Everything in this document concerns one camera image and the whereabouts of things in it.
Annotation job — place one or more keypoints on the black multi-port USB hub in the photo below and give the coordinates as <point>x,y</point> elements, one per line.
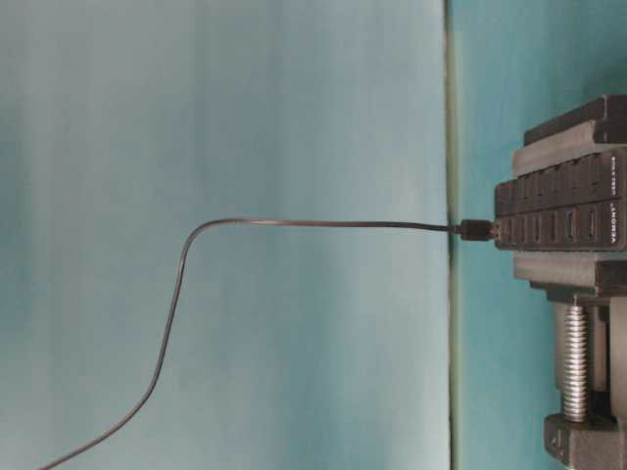
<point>576,206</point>

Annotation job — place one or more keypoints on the black bench vise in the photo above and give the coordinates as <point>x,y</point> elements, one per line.
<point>594,280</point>

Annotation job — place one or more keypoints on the silver vise lead screw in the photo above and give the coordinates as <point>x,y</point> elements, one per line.
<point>575,365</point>

